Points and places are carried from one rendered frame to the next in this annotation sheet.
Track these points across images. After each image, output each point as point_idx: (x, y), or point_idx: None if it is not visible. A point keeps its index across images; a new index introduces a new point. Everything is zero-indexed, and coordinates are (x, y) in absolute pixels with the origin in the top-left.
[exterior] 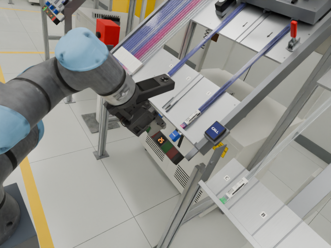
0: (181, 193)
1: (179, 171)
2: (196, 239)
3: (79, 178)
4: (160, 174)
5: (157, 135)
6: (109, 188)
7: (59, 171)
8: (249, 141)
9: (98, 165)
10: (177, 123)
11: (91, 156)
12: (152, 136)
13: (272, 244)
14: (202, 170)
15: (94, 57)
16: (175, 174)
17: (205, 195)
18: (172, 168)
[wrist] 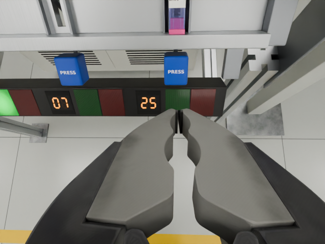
0: (155, 69)
1: (134, 55)
2: None
3: (64, 176)
4: (112, 75)
5: (126, 100)
6: (97, 147)
7: (38, 196)
8: None
9: (55, 144)
10: (159, 36)
11: (36, 147)
12: (119, 112)
13: None
14: (268, 62)
15: None
16: (131, 62)
17: (188, 49)
18: (122, 59)
